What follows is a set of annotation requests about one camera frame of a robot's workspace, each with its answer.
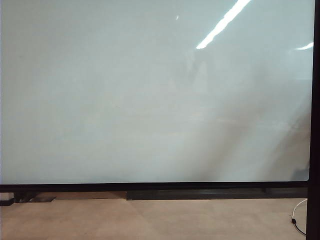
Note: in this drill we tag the black whiteboard pen tray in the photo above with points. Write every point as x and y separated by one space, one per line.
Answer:
212 194

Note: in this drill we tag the black stand foot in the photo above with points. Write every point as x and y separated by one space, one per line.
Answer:
6 202

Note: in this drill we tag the whiteboard with black frame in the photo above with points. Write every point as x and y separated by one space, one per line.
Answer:
100 87

